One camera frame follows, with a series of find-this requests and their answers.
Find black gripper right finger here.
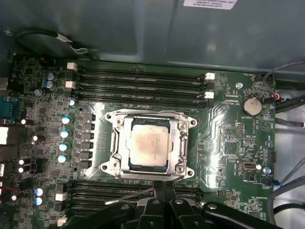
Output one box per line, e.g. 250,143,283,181
165,181,279,229

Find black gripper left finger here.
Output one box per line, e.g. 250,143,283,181
82,181,167,229

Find thin wire locking lever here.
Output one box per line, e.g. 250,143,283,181
104,186,156,205
111,107,191,120

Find metal socket cover frame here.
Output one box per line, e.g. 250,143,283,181
118,115,182,177

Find metal CPU socket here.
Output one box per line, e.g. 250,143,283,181
101,108,200,179

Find green motherboard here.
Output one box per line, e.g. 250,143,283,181
9,56,277,229

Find silver coin battery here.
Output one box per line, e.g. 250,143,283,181
240,94,263,116

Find black PC case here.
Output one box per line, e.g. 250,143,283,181
0,0,305,229

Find white case label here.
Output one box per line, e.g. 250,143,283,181
183,0,237,10

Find thick black cable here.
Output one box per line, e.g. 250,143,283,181
266,175,305,229

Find black clipped cable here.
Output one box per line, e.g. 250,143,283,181
274,116,305,129

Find black cable bundle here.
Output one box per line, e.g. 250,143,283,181
274,78,305,115

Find thin black fan wire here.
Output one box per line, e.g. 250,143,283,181
256,61,305,83

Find black sleeved cable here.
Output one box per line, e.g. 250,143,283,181
15,28,102,59

